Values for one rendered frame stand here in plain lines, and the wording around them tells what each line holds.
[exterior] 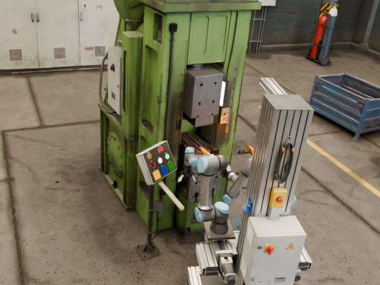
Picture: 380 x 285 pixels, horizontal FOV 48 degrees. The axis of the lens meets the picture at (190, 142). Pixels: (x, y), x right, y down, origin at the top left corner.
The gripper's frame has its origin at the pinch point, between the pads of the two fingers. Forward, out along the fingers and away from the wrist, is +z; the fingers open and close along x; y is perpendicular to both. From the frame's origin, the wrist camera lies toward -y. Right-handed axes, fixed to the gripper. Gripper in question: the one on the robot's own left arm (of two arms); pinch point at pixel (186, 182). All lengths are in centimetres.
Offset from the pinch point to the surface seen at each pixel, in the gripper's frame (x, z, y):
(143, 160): -38.1, -21.3, -2.6
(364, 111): 324, 42, -255
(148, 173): -33.7, -11.0, 1.6
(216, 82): 29, -75, -48
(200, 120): 17, -40, -43
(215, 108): 31, -49, -49
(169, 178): -8, 28, -49
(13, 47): -247, 39, -523
